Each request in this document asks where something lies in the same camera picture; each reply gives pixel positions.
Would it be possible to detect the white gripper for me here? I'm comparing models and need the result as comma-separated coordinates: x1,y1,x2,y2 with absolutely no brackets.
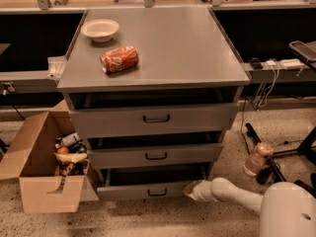
183,180,214,201

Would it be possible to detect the grey bottom drawer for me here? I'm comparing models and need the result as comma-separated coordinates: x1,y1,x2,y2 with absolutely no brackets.
97,162,212,200

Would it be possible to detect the grey drawer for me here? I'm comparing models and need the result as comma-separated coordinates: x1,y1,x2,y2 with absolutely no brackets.
88,143,223,169
97,162,212,200
70,104,239,138

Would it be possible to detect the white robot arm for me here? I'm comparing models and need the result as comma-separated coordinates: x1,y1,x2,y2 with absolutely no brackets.
183,178,316,237

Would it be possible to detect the grey top drawer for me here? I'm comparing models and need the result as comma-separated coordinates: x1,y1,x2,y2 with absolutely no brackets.
70,104,239,138

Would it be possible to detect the grey middle drawer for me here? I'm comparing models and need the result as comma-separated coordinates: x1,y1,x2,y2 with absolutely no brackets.
88,143,223,169

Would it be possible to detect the grey drawer cabinet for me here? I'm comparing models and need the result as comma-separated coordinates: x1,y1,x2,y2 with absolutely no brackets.
56,5,251,190

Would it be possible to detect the clear plastic bottle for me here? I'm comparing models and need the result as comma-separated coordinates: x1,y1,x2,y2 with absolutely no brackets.
243,142,274,177

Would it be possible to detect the black stand base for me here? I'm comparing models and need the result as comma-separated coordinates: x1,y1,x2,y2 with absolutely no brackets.
245,122,316,198

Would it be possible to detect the white bottle in box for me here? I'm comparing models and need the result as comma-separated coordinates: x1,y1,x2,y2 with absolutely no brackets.
55,132,80,149

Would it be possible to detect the yellow snack bag in box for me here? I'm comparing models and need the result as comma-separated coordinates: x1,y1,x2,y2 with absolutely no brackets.
55,153,87,177

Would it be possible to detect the orange fruit in box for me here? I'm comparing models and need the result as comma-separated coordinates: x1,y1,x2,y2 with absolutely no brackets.
56,146,69,154

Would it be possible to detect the black power adapter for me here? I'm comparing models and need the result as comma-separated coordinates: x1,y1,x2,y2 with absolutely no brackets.
249,57,263,69

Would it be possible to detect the crushed orange soda can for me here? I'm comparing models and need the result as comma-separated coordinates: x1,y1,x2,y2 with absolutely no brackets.
100,45,139,74

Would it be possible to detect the white power strip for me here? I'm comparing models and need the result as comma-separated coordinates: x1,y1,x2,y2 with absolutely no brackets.
266,58,304,70

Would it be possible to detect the brown cardboard box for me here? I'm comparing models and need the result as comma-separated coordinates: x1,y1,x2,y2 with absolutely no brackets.
0,102,98,213

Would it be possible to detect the white paper bowl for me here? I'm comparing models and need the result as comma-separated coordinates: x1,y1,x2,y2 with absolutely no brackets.
81,19,119,42

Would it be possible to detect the grey metal bracket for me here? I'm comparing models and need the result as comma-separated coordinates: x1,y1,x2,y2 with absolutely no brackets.
46,55,67,81

